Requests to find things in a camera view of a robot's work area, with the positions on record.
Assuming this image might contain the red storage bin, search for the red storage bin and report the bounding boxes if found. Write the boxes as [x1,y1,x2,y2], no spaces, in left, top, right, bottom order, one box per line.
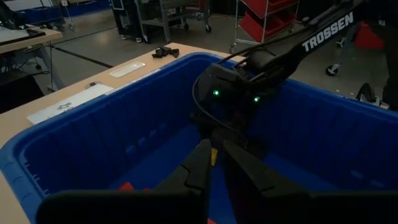
[354,21,385,50]
[242,0,299,10]
[239,12,296,43]

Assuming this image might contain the white rectangular pad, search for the white rectangular pad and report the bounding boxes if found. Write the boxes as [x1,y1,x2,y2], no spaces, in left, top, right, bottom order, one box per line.
[108,61,146,78]

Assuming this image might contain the white printed paper sheet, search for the white printed paper sheet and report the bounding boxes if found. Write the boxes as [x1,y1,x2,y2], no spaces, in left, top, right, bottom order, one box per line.
[26,82,115,125]

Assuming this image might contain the black computer case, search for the black computer case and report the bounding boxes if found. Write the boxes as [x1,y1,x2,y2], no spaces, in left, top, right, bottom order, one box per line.
[0,73,44,114]

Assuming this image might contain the yellow block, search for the yellow block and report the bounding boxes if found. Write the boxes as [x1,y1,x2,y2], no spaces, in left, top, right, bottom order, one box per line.
[210,147,219,167]

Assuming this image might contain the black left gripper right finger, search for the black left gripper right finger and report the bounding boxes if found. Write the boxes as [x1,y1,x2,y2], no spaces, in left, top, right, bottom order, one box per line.
[223,139,398,224]

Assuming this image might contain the metal wire shelf cart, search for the metal wire shelf cart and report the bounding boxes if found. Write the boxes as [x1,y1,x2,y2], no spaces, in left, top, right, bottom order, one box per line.
[229,0,301,54]

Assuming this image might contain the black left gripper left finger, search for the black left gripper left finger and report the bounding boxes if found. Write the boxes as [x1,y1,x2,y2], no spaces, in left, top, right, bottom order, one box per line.
[35,139,212,224]

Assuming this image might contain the white metal bracket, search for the white metal bracket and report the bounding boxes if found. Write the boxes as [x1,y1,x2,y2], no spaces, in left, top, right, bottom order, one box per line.
[356,82,389,109]

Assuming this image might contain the blue shelving unit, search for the blue shelving unit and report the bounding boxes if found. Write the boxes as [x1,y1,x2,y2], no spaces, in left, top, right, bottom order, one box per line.
[17,0,111,32]

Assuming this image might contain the large blue plastic bin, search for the large blue plastic bin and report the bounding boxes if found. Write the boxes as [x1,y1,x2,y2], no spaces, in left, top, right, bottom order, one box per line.
[0,52,398,224]

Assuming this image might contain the background wooden desk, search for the background wooden desk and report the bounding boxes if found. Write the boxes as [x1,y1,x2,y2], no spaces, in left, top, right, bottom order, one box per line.
[0,24,65,93]

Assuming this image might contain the black plastic gripper part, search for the black plastic gripper part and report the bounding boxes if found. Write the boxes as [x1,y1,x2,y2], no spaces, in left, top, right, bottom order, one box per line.
[151,46,180,59]

